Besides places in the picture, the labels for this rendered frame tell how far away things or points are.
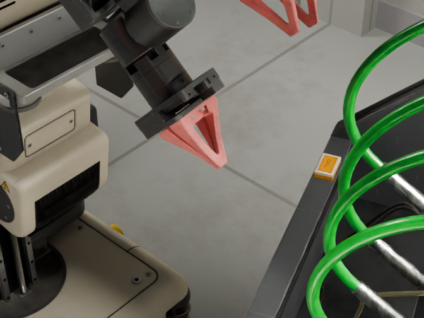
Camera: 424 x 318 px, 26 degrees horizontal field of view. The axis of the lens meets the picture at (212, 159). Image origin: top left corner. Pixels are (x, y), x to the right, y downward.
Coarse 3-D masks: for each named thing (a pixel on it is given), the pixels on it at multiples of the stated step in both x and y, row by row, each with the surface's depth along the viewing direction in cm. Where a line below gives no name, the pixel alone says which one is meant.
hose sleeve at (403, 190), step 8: (392, 176) 113; (400, 176) 113; (392, 184) 113; (400, 184) 113; (408, 184) 113; (400, 192) 114; (408, 192) 113; (416, 192) 114; (408, 200) 114; (416, 200) 114
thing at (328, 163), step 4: (324, 156) 146; (328, 156) 146; (332, 156) 146; (324, 160) 145; (328, 160) 145; (332, 160) 145; (336, 160) 145; (340, 160) 146; (324, 164) 145; (328, 164) 145; (332, 164) 145; (320, 168) 144; (324, 168) 144; (328, 168) 144; (332, 168) 144; (328, 172) 143; (316, 176) 144; (320, 176) 144; (324, 176) 143; (332, 180) 143
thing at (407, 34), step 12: (420, 24) 99; (396, 36) 102; (408, 36) 101; (384, 48) 103; (396, 48) 102; (372, 60) 104; (360, 72) 106; (360, 84) 107; (348, 96) 108; (348, 108) 109; (348, 120) 110; (348, 132) 111; (372, 156) 113
